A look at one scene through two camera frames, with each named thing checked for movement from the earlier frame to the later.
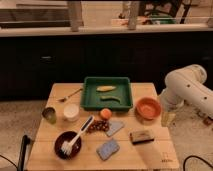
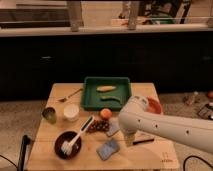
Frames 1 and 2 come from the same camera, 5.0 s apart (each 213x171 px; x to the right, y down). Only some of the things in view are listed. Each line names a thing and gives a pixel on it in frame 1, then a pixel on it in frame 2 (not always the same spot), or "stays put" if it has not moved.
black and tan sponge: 138,137 stays put
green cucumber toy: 107,98 stays put
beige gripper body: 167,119 to 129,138
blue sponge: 109,149 stays put
